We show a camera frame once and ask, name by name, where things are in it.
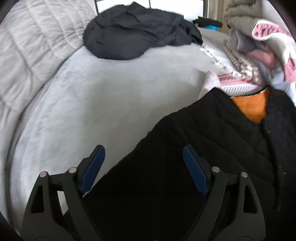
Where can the pink and grey folded blanket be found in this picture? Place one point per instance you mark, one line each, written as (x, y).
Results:
(260, 21)

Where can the black and blue small object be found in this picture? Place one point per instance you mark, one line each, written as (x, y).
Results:
(208, 23)

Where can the patterned pink teal blanket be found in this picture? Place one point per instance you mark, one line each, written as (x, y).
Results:
(229, 84)

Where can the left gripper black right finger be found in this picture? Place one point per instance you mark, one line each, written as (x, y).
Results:
(229, 209)

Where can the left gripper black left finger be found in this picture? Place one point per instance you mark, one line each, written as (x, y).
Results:
(43, 218)

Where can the dark navy puffer jacket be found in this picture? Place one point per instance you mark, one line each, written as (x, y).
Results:
(126, 32)

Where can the striped grey knit garment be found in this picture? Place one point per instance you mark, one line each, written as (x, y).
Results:
(241, 53)

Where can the black quilted jacket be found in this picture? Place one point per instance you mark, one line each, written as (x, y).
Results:
(158, 190)

